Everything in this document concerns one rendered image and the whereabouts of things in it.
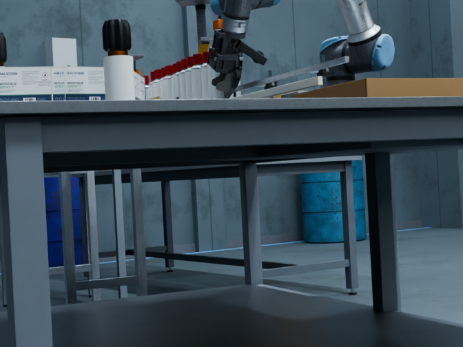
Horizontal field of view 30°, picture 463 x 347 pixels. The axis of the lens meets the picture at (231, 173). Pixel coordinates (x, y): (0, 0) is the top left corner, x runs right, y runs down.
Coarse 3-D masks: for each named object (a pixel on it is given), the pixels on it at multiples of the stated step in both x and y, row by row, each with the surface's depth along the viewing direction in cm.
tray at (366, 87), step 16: (368, 80) 167; (384, 80) 169; (400, 80) 170; (416, 80) 172; (432, 80) 173; (448, 80) 175; (304, 96) 188; (320, 96) 182; (336, 96) 176; (352, 96) 171; (368, 96) 167; (384, 96) 169; (400, 96) 170; (416, 96) 172
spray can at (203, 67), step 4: (204, 52) 267; (208, 52) 267; (204, 56) 267; (204, 60) 267; (204, 64) 267; (200, 68) 267; (204, 68) 266; (200, 72) 268; (204, 72) 266; (200, 76) 268; (204, 76) 266; (204, 80) 266; (204, 84) 266; (204, 88) 266; (204, 92) 266; (204, 96) 266; (208, 96) 266
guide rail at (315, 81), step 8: (304, 80) 205; (312, 80) 202; (320, 80) 200; (272, 88) 220; (280, 88) 216; (288, 88) 212; (296, 88) 209; (304, 88) 206; (240, 96) 237; (248, 96) 233; (256, 96) 228; (264, 96) 224
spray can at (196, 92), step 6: (198, 54) 271; (198, 60) 271; (198, 66) 270; (192, 72) 271; (198, 72) 270; (192, 78) 271; (198, 78) 270; (192, 84) 271; (198, 84) 270; (192, 90) 271; (198, 90) 270; (192, 96) 271; (198, 96) 270
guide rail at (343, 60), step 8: (344, 56) 203; (320, 64) 213; (328, 64) 209; (336, 64) 206; (288, 72) 228; (296, 72) 224; (304, 72) 220; (264, 80) 240; (272, 80) 236; (240, 88) 254; (248, 88) 251
